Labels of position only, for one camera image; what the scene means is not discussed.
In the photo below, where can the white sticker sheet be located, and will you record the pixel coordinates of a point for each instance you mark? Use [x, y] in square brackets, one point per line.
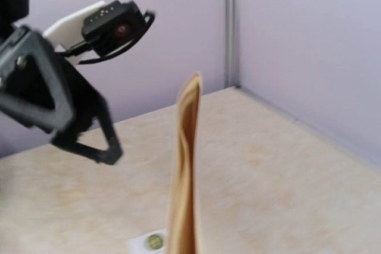
[136, 245]

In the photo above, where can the right aluminium corner post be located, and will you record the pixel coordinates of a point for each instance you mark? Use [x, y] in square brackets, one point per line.
[231, 63]

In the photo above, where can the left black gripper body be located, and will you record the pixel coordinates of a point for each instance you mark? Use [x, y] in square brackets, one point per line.
[18, 46]

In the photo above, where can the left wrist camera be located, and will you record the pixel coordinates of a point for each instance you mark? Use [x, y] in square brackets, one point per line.
[99, 32]

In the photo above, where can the cream letter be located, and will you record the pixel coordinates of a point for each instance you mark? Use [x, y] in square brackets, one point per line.
[183, 221]

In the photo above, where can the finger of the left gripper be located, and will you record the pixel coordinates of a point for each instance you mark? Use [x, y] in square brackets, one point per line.
[89, 105]
[45, 64]

